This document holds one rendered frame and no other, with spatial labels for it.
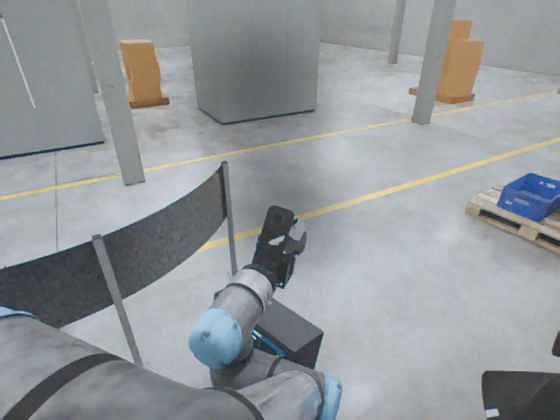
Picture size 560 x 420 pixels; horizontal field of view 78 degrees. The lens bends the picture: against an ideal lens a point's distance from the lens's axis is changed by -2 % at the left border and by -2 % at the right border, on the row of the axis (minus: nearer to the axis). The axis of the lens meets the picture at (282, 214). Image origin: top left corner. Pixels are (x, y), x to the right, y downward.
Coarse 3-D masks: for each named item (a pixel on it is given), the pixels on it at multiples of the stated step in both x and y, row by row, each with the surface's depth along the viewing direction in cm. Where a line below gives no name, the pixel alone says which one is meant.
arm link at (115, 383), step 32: (96, 384) 19; (128, 384) 20; (160, 384) 21; (256, 384) 36; (288, 384) 40; (320, 384) 51; (32, 416) 17; (64, 416) 17; (96, 416) 17; (128, 416) 18; (160, 416) 19; (192, 416) 20; (224, 416) 22; (256, 416) 25; (288, 416) 33; (320, 416) 49
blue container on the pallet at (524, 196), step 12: (516, 180) 349; (528, 180) 367; (540, 180) 358; (552, 180) 349; (504, 192) 334; (516, 192) 326; (528, 192) 369; (540, 192) 361; (552, 192) 352; (504, 204) 338; (516, 204) 329; (528, 204) 347; (540, 204) 313; (552, 204) 319; (528, 216) 324; (540, 216) 316
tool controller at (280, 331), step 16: (272, 304) 85; (272, 320) 79; (288, 320) 80; (304, 320) 81; (256, 336) 77; (272, 336) 74; (288, 336) 75; (304, 336) 76; (320, 336) 77; (272, 352) 75; (288, 352) 72; (304, 352) 74
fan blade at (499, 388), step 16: (496, 384) 94; (512, 384) 91; (528, 384) 88; (544, 384) 85; (496, 400) 92; (512, 400) 89; (528, 400) 86; (544, 400) 84; (496, 416) 90; (512, 416) 87; (528, 416) 85; (544, 416) 83
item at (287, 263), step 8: (288, 240) 68; (288, 248) 66; (296, 248) 66; (288, 256) 65; (248, 264) 61; (256, 264) 60; (280, 264) 65; (288, 264) 65; (264, 272) 59; (272, 272) 63; (280, 272) 66; (288, 272) 67; (272, 280) 60; (280, 280) 67; (288, 280) 70; (272, 288) 60
